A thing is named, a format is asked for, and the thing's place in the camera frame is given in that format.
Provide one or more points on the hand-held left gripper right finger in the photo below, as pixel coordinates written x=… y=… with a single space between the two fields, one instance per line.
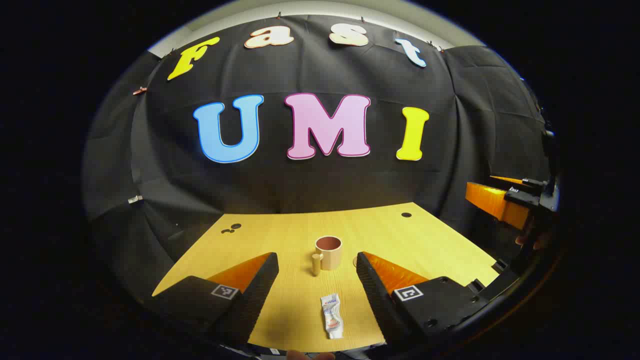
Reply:
x=372 y=292

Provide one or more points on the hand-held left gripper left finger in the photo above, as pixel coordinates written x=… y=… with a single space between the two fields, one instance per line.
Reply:
x=260 y=295

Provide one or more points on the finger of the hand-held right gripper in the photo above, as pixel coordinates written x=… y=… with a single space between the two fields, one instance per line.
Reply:
x=510 y=181
x=495 y=202

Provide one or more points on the white toothpaste tube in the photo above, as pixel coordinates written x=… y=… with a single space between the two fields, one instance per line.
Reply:
x=332 y=315

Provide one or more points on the beige cup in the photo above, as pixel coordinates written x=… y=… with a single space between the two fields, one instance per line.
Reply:
x=330 y=255

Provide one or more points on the wooden desktop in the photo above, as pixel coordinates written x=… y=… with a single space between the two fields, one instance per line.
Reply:
x=295 y=235

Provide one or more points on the black backdrop cloth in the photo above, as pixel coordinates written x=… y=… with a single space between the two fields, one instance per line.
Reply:
x=300 y=185

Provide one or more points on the silver metal clip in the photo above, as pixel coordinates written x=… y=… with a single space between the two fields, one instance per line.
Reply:
x=135 y=199

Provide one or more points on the copper clip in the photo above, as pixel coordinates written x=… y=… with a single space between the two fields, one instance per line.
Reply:
x=140 y=90

